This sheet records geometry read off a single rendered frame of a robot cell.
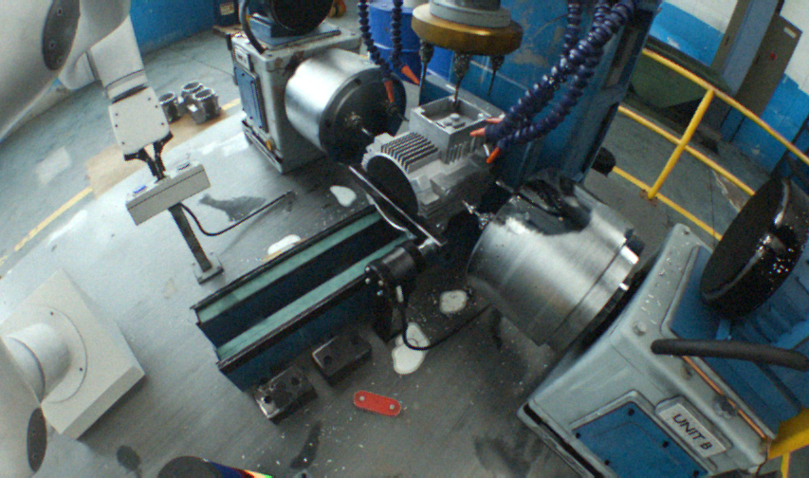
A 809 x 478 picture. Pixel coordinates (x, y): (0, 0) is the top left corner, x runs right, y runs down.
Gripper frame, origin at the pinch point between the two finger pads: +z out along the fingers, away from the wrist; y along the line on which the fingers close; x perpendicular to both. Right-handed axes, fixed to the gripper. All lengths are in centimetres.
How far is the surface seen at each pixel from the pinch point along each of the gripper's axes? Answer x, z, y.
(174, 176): -3.3, 2.5, 2.6
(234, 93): 280, 11, 84
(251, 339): -25.0, 27.6, 1.4
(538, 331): -57, 28, 33
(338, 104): -7.4, 1.1, 38.0
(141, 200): -3.5, 3.5, -5.2
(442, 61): 81, 12, 159
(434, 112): -23, 5, 50
